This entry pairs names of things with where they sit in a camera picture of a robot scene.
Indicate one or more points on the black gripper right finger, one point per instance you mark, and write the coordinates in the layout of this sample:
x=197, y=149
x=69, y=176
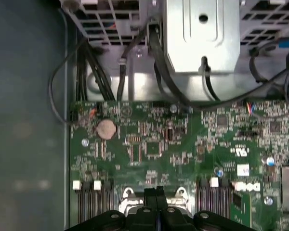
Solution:
x=163, y=199

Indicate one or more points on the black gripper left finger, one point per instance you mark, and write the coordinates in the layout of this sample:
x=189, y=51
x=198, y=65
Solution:
x=150, y=199

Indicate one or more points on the CPU socket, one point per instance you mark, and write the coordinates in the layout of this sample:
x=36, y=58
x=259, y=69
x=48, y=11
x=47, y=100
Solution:
x=128, y=196

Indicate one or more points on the RAM slot black latches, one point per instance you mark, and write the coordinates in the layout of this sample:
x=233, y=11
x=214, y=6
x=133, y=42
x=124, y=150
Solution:
x=224, y=199
x=86, y=204
x=204, y=199
x=107, y=199

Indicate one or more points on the RAM slot white latches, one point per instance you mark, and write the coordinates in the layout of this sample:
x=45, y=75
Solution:
x=97, y=202
x=214, y=199
x=76, y=207

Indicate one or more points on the green motherboard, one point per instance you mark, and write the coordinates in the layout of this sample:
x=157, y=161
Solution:
x=183, y=144

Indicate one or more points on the round coin battery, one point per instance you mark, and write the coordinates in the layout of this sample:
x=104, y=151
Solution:
x=106, y=130

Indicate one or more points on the black open PC case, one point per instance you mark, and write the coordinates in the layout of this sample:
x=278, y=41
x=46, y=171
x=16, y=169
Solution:
x=26, y=120

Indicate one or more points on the silver metal drive cage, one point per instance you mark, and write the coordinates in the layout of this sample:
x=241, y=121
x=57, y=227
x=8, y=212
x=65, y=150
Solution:
x=202, y=43

